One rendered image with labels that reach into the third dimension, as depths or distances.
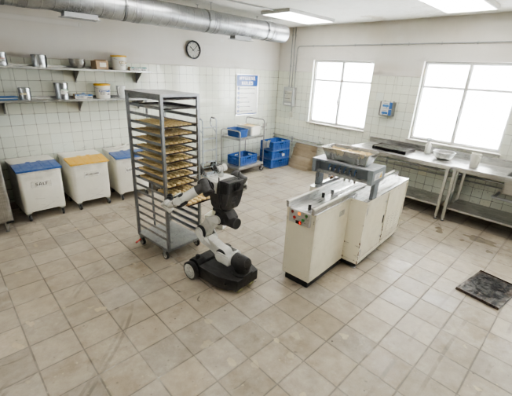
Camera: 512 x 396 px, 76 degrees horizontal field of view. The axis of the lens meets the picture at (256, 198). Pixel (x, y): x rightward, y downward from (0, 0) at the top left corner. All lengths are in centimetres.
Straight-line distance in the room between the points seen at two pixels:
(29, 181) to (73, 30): 226
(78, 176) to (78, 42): 198
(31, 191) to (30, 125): 103
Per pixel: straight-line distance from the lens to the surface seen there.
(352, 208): 370
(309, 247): 326
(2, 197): 500
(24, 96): 552
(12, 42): 574
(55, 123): 586
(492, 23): 638
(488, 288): 439
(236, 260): 327
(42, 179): 529
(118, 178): 563
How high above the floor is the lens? 206
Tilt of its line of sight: 21 degrees down
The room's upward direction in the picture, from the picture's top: 3 degrees clockwise
